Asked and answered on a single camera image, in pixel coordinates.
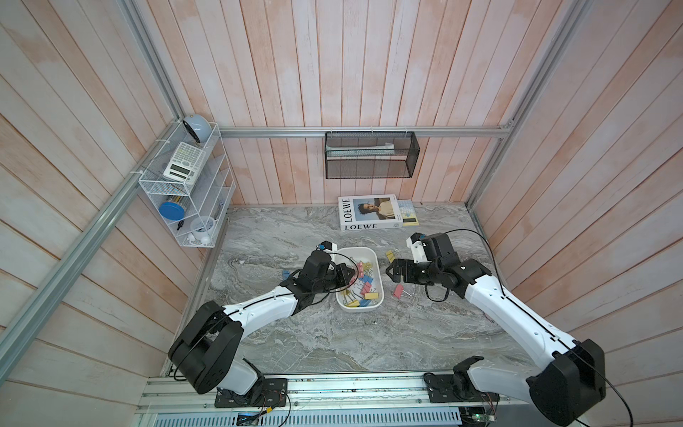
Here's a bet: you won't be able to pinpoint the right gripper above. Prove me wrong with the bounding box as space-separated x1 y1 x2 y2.
384 258 441 286

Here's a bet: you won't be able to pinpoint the pink binder clip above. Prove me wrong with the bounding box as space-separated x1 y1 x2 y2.
392 284 414 300

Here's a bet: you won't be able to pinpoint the white storage box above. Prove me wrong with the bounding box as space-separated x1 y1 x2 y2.
333 247 385 313

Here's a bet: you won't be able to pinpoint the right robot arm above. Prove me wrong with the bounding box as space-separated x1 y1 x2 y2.
386 232 615 426

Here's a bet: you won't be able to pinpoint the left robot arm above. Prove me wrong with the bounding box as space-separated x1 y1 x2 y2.
168 247 359 407

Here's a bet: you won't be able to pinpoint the small yellow book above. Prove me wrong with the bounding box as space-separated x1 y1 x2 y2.
398 200 419 227

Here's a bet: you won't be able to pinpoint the white Loewe book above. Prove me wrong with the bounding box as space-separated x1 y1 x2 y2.
338 195 403 231

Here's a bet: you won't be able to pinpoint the papers in mesh basket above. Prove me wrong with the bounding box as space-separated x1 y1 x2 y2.
325 143 397 158

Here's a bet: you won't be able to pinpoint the blue lid container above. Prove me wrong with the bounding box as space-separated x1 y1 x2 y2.
158 196 188 222

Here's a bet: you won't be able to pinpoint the white calculator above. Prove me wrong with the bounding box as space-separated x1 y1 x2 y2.
163 142 207 186

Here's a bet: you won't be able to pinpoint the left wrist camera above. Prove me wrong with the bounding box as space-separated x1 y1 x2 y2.
317 240 338 253

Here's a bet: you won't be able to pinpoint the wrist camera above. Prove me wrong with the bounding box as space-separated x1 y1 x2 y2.
317 240 338 253
406 232 428 263

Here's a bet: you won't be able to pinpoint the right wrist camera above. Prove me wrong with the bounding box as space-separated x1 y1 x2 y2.
406 232 428 263

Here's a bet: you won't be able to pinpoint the black mesh wall basket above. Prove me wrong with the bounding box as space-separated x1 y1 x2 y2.
324 131 421 180

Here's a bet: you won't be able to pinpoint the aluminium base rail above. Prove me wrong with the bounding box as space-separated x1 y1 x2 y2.
131 372 549 426

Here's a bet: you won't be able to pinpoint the white wire shelf rack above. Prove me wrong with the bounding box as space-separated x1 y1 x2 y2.
138 121 237 248

